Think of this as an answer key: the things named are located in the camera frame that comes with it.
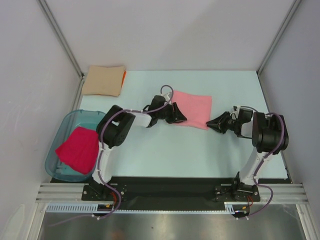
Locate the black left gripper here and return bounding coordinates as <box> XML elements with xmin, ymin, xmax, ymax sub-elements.
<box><xmin>156</xmin><ymin>102</ymin><xmax>187</xmax><ymax>124</ymax></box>

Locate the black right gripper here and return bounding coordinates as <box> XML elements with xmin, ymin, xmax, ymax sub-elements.
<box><xmin>206</xmin><ymin>110</ymin><xmax>240</xmax><ymax>134</ymax></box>

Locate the pink t shirt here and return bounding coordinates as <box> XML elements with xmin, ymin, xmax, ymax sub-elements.
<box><xmin>172</xmin><ymin>90</ymin><xmax>213</xmax><ymax>131</ymax></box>

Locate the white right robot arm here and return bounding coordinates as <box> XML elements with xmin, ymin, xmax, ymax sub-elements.
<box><xmin>206</xmin><ymin>106</ymin><xmax>289</xmax><ymax>201</ymax></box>

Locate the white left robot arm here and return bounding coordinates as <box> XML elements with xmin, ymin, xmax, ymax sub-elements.
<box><xmin>89</xmin><ymin>93</ymin><xmax>188</xmax><ymax>200</ymax></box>

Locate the beige folded t shirt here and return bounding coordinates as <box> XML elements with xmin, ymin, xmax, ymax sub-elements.
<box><xmin>81</xmin><ymin>65</ymin><xmax>126</xmax><ymax>97</ymax></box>

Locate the red t shirt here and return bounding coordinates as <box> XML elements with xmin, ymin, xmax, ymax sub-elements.
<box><xmin>55</xmin><ymin>126</ymin><xmax>99</xmax><ymax>175</ymax></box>

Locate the teal plastic bin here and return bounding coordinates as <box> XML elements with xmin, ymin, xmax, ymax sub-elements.
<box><xmin>44</xmin><ymin>109</ymin><xmax>105</xmax><ymax>183</ymax></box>

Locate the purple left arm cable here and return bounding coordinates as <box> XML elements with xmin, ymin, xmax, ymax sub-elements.
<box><xmin>47</xmin><ymin>84</ymin><xmax>174</xmax><ymax>226</ymax></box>

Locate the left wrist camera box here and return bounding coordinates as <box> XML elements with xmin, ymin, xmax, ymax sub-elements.
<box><xmin>160</xmin><ymin>91</ymin><xmax>173</xmax><ymax>102</ymax></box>

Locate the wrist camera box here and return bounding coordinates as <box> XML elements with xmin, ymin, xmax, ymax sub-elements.
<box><xmin>237</xmin><ymin>107</ymin><xmax>253</xmax><ymax>124</ymax></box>
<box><xmin>160</xmin><ymin>91</ymin><xmax>173</xmax><ymax>102</ymax></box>

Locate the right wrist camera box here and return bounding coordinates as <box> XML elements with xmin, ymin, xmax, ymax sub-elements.
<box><xmin>237</xmin><ymin>107</ymin><xmax>253</xmax><ymax>124</ymax></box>

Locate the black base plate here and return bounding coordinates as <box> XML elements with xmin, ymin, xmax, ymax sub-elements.
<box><xmin>50</xmin><ymin>177</ymin><xmax>291</xmax><ymax>211</ymax></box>

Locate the white cable duct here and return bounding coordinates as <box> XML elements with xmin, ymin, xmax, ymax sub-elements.
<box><xmin>45</xmin><ymin>202</ymin><xmax>249</xmax><ymax>216</ymax></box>

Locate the right aluminium corner post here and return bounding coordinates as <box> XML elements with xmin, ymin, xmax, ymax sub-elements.
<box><xmin>256</xmin><ymin>0</ymin><xmax>304</xmax><ymax>77</ymax></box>

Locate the aluminium corner post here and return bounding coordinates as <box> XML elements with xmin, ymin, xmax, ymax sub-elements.
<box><xmin>36</xmin><ymin>0</ymin><xmax>84</xmax><ymax>79</ymax></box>
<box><xmin>256</xmin><ymin>0</ymin><xmax>304</xmax><ymax>77</ymax></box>

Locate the aluminium frame rail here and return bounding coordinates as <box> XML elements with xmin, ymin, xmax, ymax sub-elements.
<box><xmin>35</xmin><ymin>183</ymin><xmax>309</xmax><ymax>208</ymax></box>

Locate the left aluminium corner post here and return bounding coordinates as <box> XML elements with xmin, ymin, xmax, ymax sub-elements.
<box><xmin>36</xmin><ymin>0</ymin><xmax>84</xmax><ymax>79</ymax></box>

